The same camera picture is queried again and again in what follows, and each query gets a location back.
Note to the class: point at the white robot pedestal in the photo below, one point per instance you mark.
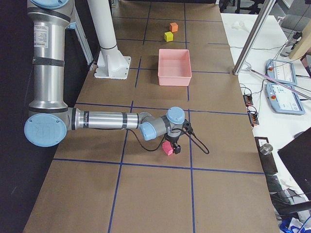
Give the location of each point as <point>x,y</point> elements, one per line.
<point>111,63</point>

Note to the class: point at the aluminium frame post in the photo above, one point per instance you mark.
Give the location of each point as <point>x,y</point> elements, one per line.
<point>261,18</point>

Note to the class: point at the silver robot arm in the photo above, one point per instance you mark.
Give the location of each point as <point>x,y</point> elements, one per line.
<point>49,116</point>

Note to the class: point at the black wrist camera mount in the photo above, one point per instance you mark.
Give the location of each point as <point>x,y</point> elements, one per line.
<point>187,126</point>

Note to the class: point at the lower orange black connector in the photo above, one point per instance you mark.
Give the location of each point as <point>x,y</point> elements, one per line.
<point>253,118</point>

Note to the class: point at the upper orange black connector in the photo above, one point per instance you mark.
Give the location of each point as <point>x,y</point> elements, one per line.
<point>248,99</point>

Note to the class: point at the pink plastic bin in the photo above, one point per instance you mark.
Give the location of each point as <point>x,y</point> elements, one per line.
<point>174,67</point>

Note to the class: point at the yellow foam block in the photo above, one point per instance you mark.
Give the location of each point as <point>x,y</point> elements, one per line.
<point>168,36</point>

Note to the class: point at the black monitor corner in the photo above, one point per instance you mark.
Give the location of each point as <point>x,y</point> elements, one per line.
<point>296,156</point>

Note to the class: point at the orange black connector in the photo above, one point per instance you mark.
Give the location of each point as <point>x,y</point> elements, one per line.
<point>253,118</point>
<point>248,99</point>

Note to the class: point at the red foam block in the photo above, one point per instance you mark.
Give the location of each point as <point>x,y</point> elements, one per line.
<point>167,148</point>

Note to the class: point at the orange foam block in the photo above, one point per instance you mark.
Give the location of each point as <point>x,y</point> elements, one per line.
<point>173,27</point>

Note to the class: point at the small metal cylinder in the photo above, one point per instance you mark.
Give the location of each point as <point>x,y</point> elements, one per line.
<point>266,148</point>

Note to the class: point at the upper teach pendant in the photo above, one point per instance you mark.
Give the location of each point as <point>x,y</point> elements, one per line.
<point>281,71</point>

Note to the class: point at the lower teach pendant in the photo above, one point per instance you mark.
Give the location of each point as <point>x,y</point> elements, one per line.
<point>283,100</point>

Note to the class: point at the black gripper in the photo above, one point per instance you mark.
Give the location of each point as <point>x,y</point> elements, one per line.
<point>171,140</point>

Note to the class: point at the teach pendant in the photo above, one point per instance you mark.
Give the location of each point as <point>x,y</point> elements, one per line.
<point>283,100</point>
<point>281,71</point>

